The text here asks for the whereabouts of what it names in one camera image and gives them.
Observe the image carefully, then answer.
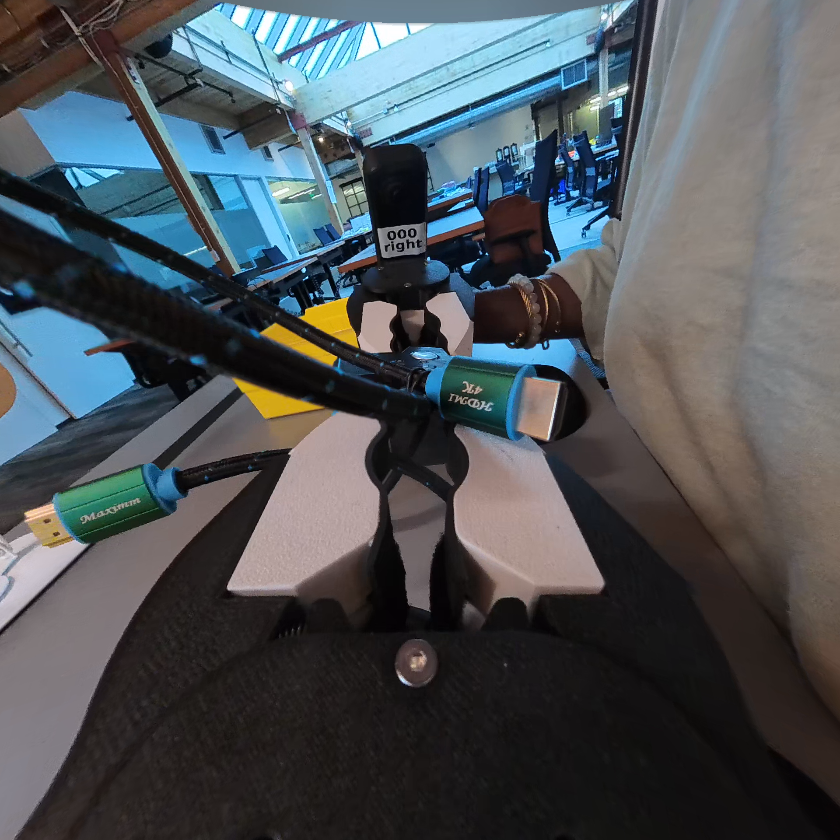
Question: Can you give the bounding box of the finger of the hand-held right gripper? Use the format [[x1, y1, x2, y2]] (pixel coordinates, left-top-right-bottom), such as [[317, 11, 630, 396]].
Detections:
[[357, 298, 395, 356], [427, 295, 474, 359]]

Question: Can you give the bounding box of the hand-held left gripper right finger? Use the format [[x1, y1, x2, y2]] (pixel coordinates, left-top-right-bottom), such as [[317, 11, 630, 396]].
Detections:
[[445, 427, 606, 627]]

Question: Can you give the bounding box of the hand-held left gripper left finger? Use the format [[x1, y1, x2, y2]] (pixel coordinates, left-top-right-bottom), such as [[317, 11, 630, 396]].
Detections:
[[226, 416, 389, 627]]

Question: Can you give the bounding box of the green-plug braided hdmi cable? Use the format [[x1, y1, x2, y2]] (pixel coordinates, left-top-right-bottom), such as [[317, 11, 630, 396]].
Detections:
[[0, 167, 568, 549]]

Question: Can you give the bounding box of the person's right forearm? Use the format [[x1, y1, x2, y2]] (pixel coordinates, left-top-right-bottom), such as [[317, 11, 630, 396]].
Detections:
[[505, 276, 586, 349]]

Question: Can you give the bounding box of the person's right hand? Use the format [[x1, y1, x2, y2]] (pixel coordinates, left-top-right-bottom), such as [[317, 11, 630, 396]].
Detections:
[[472, 289, 513, 345]]

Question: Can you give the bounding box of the orange-top office desk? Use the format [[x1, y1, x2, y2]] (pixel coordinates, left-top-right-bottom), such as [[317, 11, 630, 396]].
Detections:
[[338, 203, 487, 273], [252, 239, 355, 309]]

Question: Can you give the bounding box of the gold bangle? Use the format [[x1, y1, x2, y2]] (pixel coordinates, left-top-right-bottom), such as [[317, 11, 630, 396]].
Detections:
[[533, 277, 564, 341]]

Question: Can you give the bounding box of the yellow plastic bin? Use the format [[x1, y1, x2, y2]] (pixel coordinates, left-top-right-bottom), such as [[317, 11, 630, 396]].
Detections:
[[241, 301, 361, 419]]

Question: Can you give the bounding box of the brown office chair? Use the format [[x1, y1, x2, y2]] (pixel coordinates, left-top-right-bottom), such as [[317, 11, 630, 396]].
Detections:
[[469, 194, 562, 290]]

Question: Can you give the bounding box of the black office chair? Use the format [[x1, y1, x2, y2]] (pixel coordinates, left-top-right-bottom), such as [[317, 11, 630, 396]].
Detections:
[[566, 130, 614, 217], [528, 129, 560, 201]]

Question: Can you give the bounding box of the person in white shirt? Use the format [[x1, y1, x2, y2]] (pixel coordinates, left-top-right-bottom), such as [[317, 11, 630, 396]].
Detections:
[[548, 0, 840, 723]]

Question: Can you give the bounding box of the white beaded bracelet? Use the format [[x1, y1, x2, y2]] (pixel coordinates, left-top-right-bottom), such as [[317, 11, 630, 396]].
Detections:
[[507, 273, 551, 350]]

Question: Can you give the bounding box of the wooden support post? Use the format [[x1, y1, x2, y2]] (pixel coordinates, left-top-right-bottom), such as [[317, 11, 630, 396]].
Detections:
[[85, 33, 240, 277]]

